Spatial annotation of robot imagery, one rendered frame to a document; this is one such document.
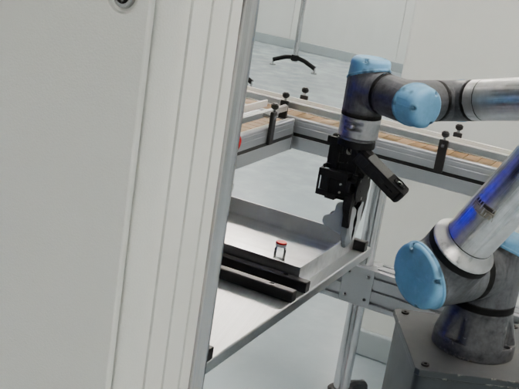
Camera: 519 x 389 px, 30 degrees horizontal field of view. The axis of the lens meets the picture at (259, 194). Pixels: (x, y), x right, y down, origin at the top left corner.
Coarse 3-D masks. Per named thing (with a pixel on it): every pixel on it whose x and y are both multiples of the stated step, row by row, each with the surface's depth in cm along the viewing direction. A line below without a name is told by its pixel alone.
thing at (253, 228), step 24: (240, 216) 201; (264, 216) 199; (288, 216) 197; (240, 240) 187; (264, 240) 189; (288, 240) 191; (312, 240) 193; (336, 240) 193; (264, 264) 172; (288, 264) 169; (312, 264) 173
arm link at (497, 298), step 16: (512, 240) 167; (496, 256) 166; (512, 256) 168; (496, 272) 166; (512, 272) 169; (496, 288) 168; (512, 288) 170; (480, 304) 170; (496, 304) 170; (512, 304) 172
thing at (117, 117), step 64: (0, 0) 78; (64, 0) 76; (128, 0) 74; (192, 0) 78; (0, 64) 79; (64, 64) 77; (128, 64) 76; (192, 64) 80; (0, 128) 81; (64, 128) 79; (128, 128) 77; (192, 128) 84; (0, 192) 82; (64, 192) 80; (128, 192) 78; (192, 192) 88; (0, 256) 84; (64, 256) 82; (128, 256) 81; (192, 256) 92; (0, 320) 86; (64, 320) 83; (128, 320) 83; (192, 320) 96; (0, 384) 87; (64, 384) 85; (128, 384) 85
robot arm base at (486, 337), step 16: (464, 304) 172; (448, 320) 175; (464, 320) 172; (480, 320) 171; (496, 320) 171; (512, 320) 174; (432, 336) 178; (448, 336) 174; (464, 336) 172; (480, 336) 171; (496, 336) 171; (512, 336) 174; (448, 352) 174; (464, 352) 172; (480, 352) 171; (496, 352) 171; (512, 352) 174
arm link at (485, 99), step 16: (448, 80) 175; (464, 80) 174; (480, 80) 171; (496, 80) 168; (512, 80) 164; (464, 96) 171; (480, 96) 168; (496, 96) 165; (512, 96) 163; (448, 112) 173; (464, 112) 172; (480, 112) 169; (496, 112) 166; (512, 112) 164
